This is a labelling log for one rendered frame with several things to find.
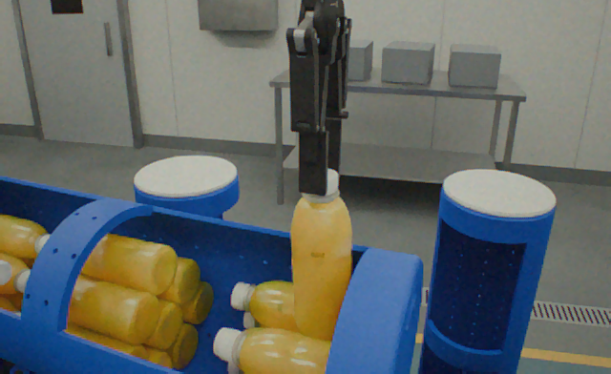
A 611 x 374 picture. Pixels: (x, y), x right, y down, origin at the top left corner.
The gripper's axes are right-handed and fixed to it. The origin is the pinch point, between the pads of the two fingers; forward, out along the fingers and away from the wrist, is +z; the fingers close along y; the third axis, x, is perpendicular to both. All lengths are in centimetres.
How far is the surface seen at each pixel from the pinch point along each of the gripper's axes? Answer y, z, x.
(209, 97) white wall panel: 317, 85, 211
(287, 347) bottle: -7.0, 20.9, 1.1
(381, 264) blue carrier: 0.0, 12.0, -7.5
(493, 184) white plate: 77, 32, -22
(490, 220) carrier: 60, 34, -22
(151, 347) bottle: -3.2, 32.3, 24.5
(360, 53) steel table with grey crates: 260, 29, 61
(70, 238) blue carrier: -6.6, 13.6, 32.2
